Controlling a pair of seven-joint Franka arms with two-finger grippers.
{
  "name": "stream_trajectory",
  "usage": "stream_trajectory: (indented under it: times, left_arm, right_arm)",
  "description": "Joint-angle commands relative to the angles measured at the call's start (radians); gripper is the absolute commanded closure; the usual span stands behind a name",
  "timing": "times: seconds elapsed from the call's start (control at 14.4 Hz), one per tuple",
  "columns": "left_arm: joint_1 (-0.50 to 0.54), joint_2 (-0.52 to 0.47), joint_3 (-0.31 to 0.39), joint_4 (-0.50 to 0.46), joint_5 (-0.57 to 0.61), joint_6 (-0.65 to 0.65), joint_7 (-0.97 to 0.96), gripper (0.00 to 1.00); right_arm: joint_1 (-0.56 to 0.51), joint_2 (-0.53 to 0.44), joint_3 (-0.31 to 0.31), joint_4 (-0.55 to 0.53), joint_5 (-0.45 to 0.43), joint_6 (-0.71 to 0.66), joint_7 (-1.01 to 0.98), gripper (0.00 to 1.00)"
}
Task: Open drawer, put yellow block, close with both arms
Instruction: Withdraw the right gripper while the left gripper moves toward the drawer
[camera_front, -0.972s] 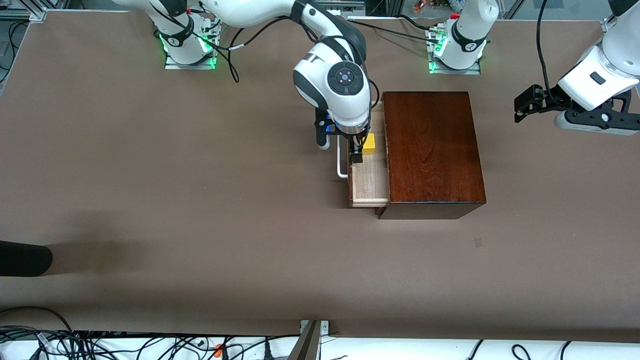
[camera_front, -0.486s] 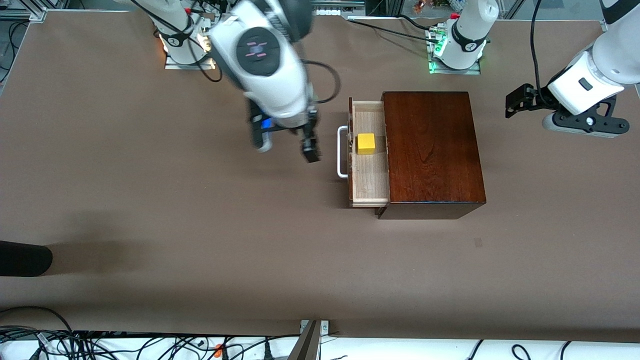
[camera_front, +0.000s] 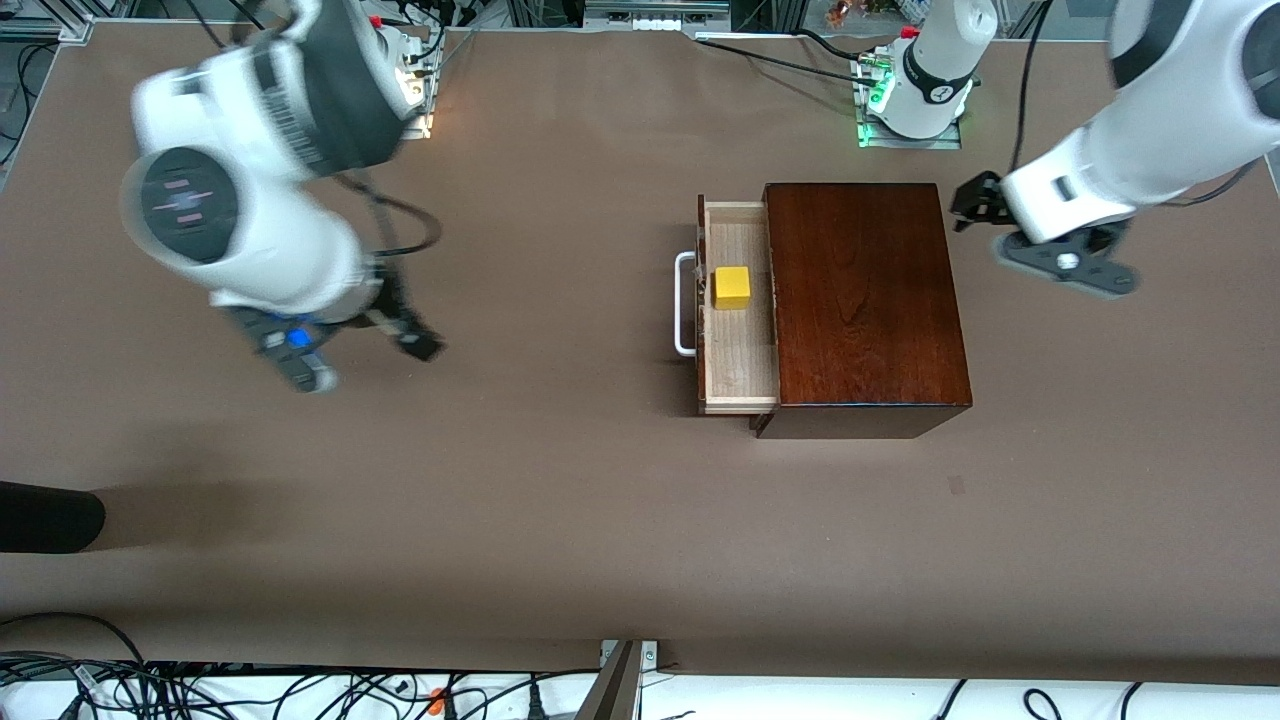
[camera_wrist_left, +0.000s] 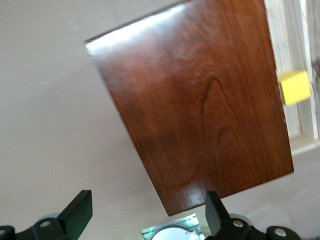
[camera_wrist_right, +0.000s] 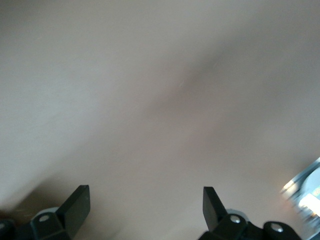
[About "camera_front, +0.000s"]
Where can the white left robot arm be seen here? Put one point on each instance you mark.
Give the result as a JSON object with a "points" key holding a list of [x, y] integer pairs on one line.
{"points": [[1150, 150]]}

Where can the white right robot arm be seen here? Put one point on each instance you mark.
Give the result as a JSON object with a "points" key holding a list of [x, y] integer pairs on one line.
{"points": [[250, 230]]}

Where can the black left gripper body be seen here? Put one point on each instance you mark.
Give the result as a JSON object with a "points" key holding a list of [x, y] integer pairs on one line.
{"points": [[982, 199]]}

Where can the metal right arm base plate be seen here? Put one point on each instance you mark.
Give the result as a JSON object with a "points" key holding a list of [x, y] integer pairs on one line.
{"points": [[425, 125]]}

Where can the aluminium profile beam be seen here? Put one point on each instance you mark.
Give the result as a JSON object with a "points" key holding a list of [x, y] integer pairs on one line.
{"points": [[612, 690]]}

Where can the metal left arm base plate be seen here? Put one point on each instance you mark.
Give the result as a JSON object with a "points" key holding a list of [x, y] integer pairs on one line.
{"points": [[925, 143]]}

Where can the small metal bracket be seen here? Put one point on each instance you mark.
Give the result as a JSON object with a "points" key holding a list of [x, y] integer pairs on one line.
{"points": [[650, 655]]}

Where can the yellow block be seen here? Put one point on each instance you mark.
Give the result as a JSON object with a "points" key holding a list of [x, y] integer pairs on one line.
{"points": [[732, 288]]}

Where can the aluminium frame rail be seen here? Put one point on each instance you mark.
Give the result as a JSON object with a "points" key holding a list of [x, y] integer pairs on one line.
{"points": [[70, 30]]}

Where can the black cylinder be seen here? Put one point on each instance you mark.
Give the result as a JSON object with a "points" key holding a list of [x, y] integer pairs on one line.
{"points": [[50, 517]]}

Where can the dark brown wooden cabinet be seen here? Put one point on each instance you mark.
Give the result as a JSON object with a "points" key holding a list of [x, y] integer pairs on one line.
{"points": [[870, 300]]}

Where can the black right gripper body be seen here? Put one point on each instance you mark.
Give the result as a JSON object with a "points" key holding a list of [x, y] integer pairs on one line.
{"points": [[392, 309]]}

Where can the white power strip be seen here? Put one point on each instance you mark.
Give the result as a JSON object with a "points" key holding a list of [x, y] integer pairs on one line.
{"points": [[650, 22]]}

